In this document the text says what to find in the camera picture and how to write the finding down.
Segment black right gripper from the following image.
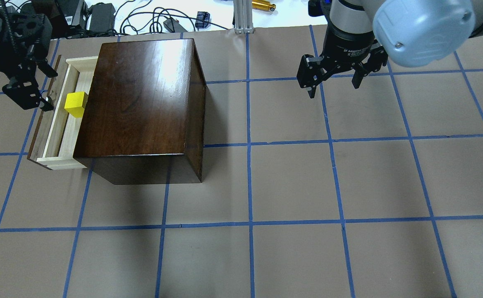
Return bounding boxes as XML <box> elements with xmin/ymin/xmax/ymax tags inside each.
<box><xmin>296</xmin><ymin>25</ymin><xmax>389</xmax><ymax>99</ymax></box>

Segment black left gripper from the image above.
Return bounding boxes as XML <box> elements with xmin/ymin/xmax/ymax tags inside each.
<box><xmin>0</xmin><ymin>11</ymin><xmax>58</xmax><ymax>111</ymax></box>

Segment yellow block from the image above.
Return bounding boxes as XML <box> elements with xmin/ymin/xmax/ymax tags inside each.
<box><xmin>64</xmin><ymin>92</ymin><xmax>88</xmax><ymax>118</ymax></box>

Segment light wooden drawer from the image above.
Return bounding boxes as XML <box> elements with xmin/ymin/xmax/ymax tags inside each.
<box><xmin>27</xmin><ymin>56</ymin><xmax>98</xmax><ymax>170</ymax></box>

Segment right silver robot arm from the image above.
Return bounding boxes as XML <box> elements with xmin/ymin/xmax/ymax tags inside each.
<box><xmin>296</xmin><ymin>0</ymin><xmax>483</xmax><ymax>98</ymax></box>

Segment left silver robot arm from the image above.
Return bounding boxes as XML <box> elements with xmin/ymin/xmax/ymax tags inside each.
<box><xmin>0</xmin><ymin>0</ymin><xmax>57</xmax><ymax>111</ymax></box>

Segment dark wooden drawer cabinet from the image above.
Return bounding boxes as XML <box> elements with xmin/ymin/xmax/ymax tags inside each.
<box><xmin>73</xmin><ymin>39</ymin><xmax>207</xmax><ymax>185</ymax></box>

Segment black laptop adapter brick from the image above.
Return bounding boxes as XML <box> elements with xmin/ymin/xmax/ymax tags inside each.
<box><xmin>88</xmin><ymin>2</ymin><xmax>116</xmax><ymax>32</ymax></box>

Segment orange tool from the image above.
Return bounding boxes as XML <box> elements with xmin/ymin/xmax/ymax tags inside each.
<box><xmin>251</xmin><ymin>0</ymin><xmax>276</xmax><ymax>12</ymax></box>

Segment small blue device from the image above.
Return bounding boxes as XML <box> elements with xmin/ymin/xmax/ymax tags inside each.
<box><xmin>195</xmin><ymin>11</ymin><xmax>210</xmax><ymax>30</ymax></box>

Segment aluminium frame post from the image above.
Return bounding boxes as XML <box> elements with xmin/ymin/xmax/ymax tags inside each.
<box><xmin>233</xmin><ymin>0</ymin><xmax>254</xmax><ymax>34</ymax></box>

